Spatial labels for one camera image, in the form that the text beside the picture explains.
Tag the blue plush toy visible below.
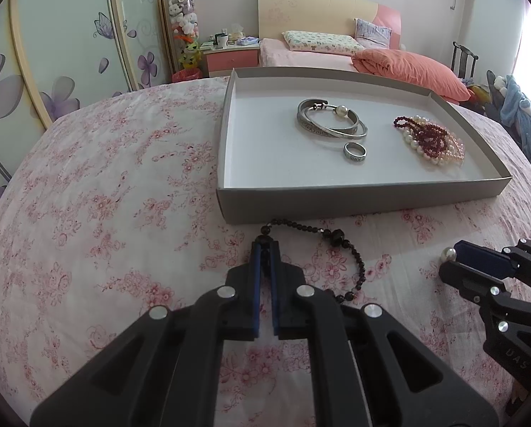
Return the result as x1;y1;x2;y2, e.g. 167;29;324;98
500;75;531;163

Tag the silver ring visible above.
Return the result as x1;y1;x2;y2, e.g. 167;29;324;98
342;142;372;165

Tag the clear tube of plush toys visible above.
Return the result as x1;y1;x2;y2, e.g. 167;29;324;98
166;0;202;73

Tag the white mug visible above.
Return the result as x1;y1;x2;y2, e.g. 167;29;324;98
215;33;229;49

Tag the white pearl earring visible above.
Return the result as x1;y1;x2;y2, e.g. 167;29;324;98
327;105;348;118

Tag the lilac small pillow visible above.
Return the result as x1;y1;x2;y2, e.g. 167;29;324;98
354;19;392;49

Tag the wide silver cuff bracelet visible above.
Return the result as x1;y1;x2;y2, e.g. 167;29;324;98
296;97;360;137

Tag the thin silver bangle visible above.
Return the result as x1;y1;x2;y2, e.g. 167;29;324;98
298;110;369;140

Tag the dark wooden chair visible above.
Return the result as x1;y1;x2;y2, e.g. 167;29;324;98
451;42;480;82

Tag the grey shallow cardboard tray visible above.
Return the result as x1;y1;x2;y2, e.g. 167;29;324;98
216;68;511;225

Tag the floral white pillow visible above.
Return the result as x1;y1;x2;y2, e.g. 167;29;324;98
282;31;364;56

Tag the pink bedside table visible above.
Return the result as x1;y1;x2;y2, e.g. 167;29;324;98
203;45;260;77

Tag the dark red bead necklace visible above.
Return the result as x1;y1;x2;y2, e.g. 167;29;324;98
393;115;455;163

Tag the red lined waste bin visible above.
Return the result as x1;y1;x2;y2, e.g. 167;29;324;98
172;68;203;83

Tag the folded salmon duvet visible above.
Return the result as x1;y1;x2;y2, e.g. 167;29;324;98
351;49;471;103

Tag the black bead necklace with pearl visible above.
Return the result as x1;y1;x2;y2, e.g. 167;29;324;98
258;217;458;306

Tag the beige and pink headboard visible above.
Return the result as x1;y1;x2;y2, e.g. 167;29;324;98
258;0;401;49

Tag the floral sliding wardrobe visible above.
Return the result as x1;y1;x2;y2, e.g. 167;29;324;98
0;0;171;197

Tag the bed with pink sheet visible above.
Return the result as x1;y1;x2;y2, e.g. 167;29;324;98
260;39;356;72

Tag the white pearl bracelet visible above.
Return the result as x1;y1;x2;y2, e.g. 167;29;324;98
400;115;454;166

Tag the pink floral tablecloth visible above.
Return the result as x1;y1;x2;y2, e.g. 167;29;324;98
0;79;531;420

